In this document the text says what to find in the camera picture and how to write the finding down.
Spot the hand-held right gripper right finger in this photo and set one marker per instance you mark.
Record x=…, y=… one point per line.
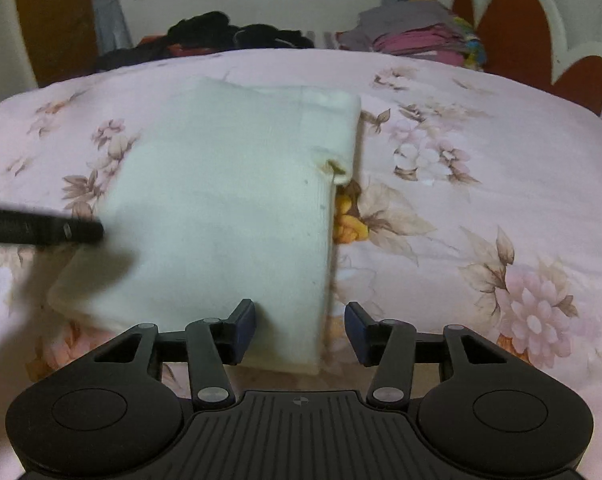
x=356, y=339

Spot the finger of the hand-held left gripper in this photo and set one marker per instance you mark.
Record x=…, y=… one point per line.
x=41, y=227

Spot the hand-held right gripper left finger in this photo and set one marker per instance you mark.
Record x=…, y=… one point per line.
x=246, y=334

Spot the white knitted garment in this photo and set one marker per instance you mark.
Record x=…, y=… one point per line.
x=206, y=210

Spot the pile of dark clothes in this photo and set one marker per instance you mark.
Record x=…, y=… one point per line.
x=216, y=32

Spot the stack of folded clothes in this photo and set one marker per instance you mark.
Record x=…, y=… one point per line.
x=411, y=35

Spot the pink floral bedsheet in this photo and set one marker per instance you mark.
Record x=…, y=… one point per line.
x=481, y=210

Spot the brown wooden door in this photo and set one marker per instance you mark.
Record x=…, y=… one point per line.
x=56, y=20

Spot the orange and white headboard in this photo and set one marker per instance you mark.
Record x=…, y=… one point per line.
x=521, y=35

